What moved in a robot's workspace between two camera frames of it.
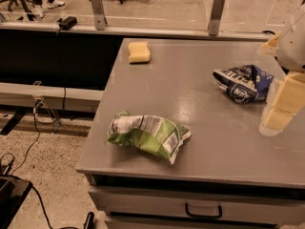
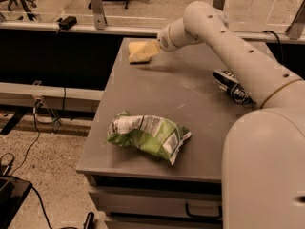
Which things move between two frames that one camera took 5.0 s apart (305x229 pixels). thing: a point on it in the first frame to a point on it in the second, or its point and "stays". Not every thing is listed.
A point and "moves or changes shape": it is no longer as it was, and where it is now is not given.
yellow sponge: x=138 y=52 moves or changes shape
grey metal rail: x=53 y=98 stays
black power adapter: x=68 y=23 stays
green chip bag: x=156 y=135 stays
